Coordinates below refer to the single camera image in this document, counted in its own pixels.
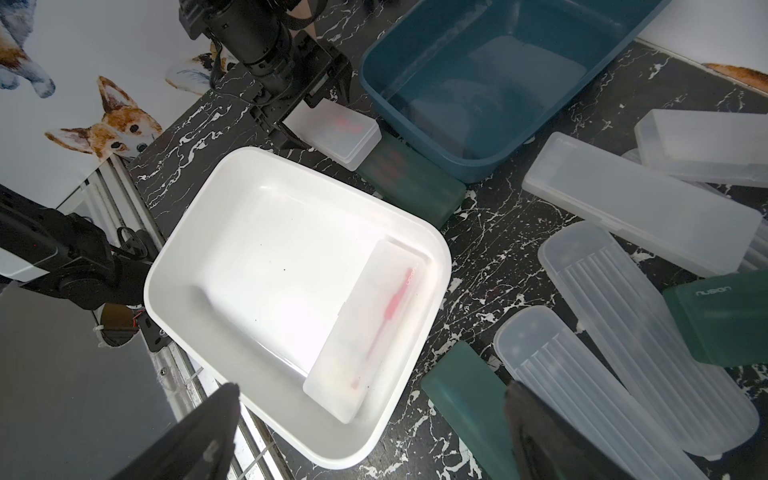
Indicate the teal plastic storage box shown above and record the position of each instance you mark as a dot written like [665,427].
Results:
[466,83]

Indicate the dark green case upright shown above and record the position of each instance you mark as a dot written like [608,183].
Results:
[722,320]

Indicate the clear pencil case pink pen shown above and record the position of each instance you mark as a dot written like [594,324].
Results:
[338,132]

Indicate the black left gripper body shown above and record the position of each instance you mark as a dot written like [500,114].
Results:
[272,44]

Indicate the dark green pencil case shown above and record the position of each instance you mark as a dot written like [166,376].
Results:
[409,181]

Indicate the white plastic storage box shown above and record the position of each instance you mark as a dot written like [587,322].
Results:
[252,279]

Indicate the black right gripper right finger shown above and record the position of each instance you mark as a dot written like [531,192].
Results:
[547,446]

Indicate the dark green case middle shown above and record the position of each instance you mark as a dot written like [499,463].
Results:
[470,397]

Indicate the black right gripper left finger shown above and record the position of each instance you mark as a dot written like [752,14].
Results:
[200,446]

